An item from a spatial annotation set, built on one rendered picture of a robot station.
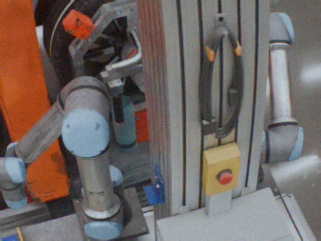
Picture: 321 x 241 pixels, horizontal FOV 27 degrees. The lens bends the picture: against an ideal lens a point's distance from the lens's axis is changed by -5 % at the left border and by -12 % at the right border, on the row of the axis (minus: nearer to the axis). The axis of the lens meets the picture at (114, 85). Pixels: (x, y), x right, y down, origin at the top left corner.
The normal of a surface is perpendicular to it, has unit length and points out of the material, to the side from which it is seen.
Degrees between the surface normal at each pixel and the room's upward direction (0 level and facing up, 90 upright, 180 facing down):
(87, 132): 84
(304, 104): 0
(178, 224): 0
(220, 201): 90
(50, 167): 90
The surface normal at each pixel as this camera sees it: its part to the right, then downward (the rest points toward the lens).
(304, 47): -0.09, -0.75
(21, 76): 0.32, 0.60
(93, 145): -0.04, 0.56
